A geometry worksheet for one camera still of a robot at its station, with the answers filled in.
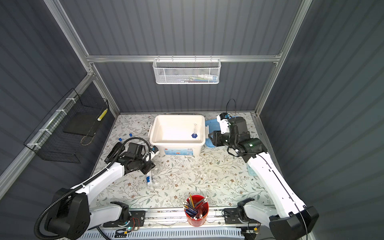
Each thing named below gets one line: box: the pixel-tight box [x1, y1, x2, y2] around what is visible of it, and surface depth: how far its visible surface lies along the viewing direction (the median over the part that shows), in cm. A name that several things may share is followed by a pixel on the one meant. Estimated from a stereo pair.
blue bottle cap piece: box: [191, 123, 198, 139], surface depth 107 cm
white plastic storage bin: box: [148, 115, 209, 156], surface depth 98 cm
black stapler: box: [104, 142, 125, 164], surface depth 96 cm
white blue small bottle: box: [146, 175, 152, 186], surface depth 86 cm
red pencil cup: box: [184, 195, 209, 227], surface depth 68 cm
